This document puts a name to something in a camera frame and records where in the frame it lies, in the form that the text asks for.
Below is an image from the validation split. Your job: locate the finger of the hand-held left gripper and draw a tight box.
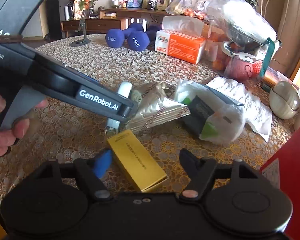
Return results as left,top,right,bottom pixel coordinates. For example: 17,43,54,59
65,64,139,126

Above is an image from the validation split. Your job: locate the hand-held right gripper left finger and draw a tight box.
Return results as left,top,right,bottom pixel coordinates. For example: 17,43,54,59
60,149,113,202

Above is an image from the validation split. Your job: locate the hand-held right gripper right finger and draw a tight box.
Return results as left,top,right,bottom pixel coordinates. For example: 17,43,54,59
179,149,243,202

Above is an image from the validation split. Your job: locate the pale green slim device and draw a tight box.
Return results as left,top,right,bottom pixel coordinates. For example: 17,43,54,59
105,81,133,137

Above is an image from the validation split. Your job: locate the yellow rectangular carton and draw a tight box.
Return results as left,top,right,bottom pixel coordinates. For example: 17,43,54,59
107,130,168,193

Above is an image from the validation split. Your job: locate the red cardboard box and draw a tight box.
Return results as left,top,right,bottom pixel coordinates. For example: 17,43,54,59
260,122,300,240

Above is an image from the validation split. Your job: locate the person's left hand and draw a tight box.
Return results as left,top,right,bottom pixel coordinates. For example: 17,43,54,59
0,88,49,157

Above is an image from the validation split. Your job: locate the plastic bag with black box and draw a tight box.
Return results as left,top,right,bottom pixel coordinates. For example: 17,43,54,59
174,79,247,145

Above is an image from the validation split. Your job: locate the crumpled silver foil pouch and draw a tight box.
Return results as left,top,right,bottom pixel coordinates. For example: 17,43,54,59
131,82,177,108

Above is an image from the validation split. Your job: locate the blue dumbbell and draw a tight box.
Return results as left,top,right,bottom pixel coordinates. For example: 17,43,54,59
106,23,145,50
128,25,162,52

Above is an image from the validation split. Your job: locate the patterned gift bag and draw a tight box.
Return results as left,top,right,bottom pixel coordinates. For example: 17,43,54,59
72,0,89,20

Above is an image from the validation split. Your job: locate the black phone stand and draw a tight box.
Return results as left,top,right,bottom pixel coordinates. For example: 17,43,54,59
69,10,92,47

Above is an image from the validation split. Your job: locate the wooden sideboard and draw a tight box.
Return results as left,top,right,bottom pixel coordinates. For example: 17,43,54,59
61,7,167,35

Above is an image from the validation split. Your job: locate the white flat paper bag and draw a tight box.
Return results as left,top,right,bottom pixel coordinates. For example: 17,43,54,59
206,77,273,142

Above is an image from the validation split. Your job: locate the orange tissue box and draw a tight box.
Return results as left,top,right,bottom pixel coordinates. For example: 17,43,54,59
154,15,207,64

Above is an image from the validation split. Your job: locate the cream round ceramic holder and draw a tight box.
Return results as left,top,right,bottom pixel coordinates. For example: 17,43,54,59
269,81,300,120

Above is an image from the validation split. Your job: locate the clear box with colourful contents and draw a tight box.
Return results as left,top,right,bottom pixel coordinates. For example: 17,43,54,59
259,66,283,92

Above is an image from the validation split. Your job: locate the clear bag of fruit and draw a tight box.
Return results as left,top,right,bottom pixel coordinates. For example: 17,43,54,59
165,0,190,15

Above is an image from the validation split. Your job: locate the row of small oranges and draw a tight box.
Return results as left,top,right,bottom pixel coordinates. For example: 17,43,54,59
184,9,207,20

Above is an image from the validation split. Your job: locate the large clear bag over bowl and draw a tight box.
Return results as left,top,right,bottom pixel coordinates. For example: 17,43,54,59
207,0,277,53

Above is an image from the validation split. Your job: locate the wooden picture frame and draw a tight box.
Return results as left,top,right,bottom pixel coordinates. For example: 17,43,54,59
142,0,171,11

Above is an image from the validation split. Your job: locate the teal strap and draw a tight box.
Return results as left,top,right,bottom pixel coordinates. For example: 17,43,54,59
259,37,276,78

